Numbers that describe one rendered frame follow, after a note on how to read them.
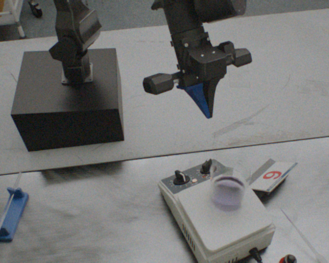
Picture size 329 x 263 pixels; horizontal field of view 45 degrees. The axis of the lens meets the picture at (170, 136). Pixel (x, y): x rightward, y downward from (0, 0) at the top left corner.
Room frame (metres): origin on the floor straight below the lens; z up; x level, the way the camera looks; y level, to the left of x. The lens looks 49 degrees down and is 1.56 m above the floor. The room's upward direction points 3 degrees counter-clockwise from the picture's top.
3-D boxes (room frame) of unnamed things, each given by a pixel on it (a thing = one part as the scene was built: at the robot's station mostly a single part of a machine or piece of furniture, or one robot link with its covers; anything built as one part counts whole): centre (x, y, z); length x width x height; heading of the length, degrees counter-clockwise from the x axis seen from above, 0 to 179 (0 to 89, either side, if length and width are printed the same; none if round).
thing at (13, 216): (0.40, 0.31, 0.92); 0.10 x 0.03 x 0.04; 173
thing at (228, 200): (0.36, -0.09, 1.03); 0.07 x 0.06 x 0.08; 37
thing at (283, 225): (0.36, -0.19, 0.91); 0.06 x 0.06 x 0.02
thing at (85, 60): (0.68, 0.19, 1.03); 0.07 x 0.07 x 0.06; 5
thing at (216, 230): (0.34, -0.08, 0.98); 0.12 x 0.12 x 0.01; 22
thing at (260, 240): (0.37, -0.07, 0.94); 0.22 x 0.13 x 0.08; 22
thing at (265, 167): (0.45, -0.19, 0.92); 0.09 x 0.06 x 0.04; 131
